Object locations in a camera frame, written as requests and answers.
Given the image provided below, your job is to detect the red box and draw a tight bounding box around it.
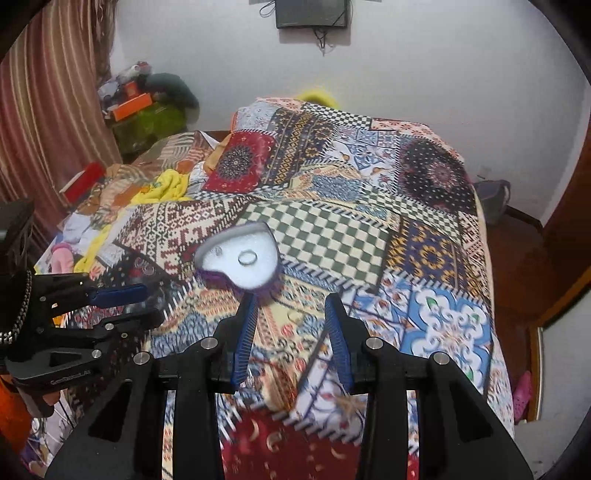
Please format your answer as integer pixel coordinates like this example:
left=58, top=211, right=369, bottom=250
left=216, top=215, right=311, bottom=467
left=61, top=161, right=107, bottom=205

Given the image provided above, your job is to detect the dark grey bag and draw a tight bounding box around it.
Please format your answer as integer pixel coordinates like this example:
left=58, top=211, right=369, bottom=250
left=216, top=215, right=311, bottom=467
left=473, top=179, right=512, bottom=225

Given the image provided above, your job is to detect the dark green cloth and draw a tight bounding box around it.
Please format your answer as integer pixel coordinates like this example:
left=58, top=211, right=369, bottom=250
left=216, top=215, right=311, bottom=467
left=145, top=72, right=201, bottom=112

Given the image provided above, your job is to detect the green bag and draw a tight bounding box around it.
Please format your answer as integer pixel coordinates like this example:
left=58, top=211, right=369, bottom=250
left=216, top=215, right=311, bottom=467
left=112, top=102, right=188, bottom=155

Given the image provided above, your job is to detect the orange box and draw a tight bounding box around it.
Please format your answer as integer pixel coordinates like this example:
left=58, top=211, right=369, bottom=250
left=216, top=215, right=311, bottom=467
left=111, top=92, right=154, bottom=123

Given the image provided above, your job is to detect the wall-mounted television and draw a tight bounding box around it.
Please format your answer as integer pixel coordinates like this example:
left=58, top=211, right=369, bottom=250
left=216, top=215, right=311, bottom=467
left=276, top=0, right=349, bottom=30

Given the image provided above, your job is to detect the pink slipper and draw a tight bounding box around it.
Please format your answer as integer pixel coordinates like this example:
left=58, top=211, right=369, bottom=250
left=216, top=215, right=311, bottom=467
left=512, top=371, right=533, bottom=425

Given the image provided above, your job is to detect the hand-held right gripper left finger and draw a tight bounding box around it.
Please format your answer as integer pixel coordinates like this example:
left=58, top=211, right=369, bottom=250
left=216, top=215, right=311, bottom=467
left=45, top=292, right=258, bottom=480

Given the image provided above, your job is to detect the yellow cloth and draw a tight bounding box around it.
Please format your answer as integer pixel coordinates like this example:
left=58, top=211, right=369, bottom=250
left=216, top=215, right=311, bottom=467
left=134, top=169, right=192, bottom=205

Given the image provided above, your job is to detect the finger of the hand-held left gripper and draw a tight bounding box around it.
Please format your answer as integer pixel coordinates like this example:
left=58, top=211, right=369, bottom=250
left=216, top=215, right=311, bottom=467
left=9, top=308, right=166, bottom=386
left=34, top=273, right=148, bottom=319

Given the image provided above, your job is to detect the yellow pillow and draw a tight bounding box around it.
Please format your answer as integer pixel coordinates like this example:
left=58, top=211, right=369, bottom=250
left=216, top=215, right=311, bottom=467
left=295, top=88, right=340, bottom=109

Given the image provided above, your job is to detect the heart-shaped jewelry box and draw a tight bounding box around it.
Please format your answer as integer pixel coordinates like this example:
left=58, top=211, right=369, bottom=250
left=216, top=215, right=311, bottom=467
left=194, top=220, right=281, bottom=296

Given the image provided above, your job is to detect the wooden door frame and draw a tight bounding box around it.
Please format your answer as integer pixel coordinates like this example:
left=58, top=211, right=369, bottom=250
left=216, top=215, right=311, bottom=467
left=526, top=134, right=591, bottom=423

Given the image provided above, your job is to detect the patchwork printed blanket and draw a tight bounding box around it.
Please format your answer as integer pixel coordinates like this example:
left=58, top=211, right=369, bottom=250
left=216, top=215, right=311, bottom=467
left=28, top=96, right=515, bottom=480

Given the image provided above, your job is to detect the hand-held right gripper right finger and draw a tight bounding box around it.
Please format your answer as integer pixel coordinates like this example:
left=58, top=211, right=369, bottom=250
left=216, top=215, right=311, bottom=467
left=324, top=293, right=541, bottom=480

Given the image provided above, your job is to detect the striped curtain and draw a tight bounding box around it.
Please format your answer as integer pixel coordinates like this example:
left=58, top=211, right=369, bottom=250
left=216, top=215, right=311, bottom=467
left=0, top=0, right=123, bottom=217

